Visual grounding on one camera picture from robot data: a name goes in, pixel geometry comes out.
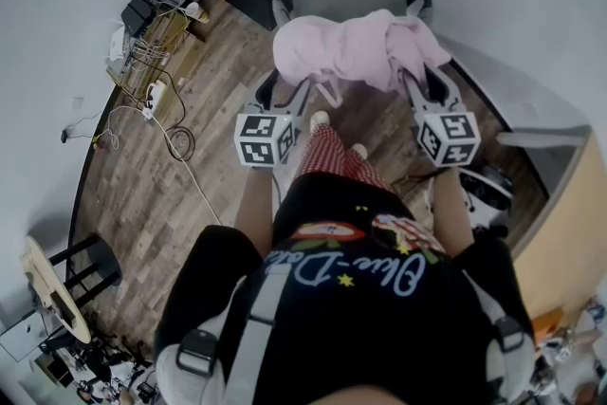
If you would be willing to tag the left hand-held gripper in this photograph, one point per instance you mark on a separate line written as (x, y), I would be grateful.
(258, 140)

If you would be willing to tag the long wooden desk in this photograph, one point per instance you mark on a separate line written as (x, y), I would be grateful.
(569, 227)

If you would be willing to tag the black stool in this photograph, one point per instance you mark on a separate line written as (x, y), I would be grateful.
(99, 263)

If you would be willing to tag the round wooden table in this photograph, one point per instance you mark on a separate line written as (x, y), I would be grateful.
(52, 294)

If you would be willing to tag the person's black printed t-shirt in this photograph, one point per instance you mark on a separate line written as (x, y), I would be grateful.
(360, 332)

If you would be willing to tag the red checked trousers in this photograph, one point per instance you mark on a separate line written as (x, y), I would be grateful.
(332, 156)

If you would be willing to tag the grey flat panel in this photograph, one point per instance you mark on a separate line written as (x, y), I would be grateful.
(540, 137)

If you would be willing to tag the white paper cup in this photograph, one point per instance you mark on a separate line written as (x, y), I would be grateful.
(195, 12)

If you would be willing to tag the person's left forearm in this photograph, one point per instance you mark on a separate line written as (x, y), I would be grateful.
(253, 213)

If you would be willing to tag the white flat network device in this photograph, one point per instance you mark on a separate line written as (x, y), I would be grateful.
(117, 43)

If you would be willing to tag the black wall adapter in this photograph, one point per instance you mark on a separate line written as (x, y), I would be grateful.
(64, 136)

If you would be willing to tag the person's right forearm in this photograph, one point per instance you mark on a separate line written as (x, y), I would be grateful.
(453, 213)

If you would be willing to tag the pink clothes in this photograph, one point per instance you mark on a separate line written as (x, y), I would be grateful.
(351, 47)

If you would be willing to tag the person's right shoe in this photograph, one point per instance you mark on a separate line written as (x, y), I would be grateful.
(359, 151)

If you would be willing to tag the person's shoe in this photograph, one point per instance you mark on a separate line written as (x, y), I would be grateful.
(318, 121)
(359, 151)

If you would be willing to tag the white power strip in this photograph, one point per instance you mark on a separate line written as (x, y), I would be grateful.
(155, 97)

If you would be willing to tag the black router with antennas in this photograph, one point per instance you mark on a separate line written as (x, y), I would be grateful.
(137, 14)

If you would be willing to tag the person's left shoe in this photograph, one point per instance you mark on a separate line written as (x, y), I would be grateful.
(318, 121)

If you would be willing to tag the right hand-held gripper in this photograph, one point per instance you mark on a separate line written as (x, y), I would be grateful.
(450, 137)

